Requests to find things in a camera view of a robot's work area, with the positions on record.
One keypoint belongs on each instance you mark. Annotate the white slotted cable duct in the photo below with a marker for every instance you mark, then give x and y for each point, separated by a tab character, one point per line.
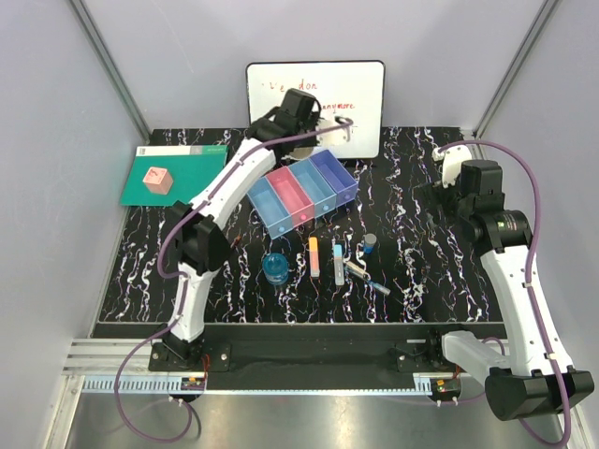
411	385

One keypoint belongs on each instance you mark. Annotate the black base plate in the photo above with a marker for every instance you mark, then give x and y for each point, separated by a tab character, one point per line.
357	354

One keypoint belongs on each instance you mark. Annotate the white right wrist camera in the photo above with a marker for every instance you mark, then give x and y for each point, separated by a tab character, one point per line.
451	159

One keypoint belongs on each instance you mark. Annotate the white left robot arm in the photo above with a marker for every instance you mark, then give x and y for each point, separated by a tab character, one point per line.
196	248

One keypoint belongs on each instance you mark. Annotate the blue clear pen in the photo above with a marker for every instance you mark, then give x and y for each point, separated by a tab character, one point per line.
375	285

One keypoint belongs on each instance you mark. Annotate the blue white highlighter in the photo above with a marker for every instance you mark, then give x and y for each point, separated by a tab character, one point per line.
338	265

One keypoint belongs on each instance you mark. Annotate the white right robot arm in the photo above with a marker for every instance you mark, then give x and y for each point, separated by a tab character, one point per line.
538	373

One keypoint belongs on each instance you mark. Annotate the light blue bin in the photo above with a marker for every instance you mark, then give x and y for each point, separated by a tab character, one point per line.
270	208
315	186

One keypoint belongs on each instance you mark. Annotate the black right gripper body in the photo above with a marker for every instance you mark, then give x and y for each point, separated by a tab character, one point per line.
454	206

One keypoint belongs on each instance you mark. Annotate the orange highlighter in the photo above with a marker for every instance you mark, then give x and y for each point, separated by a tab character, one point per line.
314	257

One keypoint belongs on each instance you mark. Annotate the pink cube block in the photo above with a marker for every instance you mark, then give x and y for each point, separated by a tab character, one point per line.
158	180

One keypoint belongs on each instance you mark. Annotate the purple bin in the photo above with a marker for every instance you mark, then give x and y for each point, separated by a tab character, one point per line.
344	185

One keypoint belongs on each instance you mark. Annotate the black marble pattern mat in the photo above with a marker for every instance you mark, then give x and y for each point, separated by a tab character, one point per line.
431	273

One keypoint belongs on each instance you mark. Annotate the pink bin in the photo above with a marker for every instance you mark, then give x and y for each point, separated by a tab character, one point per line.
297	203

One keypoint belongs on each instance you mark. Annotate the blue grey glue stick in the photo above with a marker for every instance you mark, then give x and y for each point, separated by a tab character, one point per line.
369	242

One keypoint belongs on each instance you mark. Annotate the small whiteboard with red writing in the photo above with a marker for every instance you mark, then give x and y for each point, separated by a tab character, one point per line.
351	89

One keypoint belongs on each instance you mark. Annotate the blue ink bottle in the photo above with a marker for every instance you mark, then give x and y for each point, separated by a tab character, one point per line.
275	268

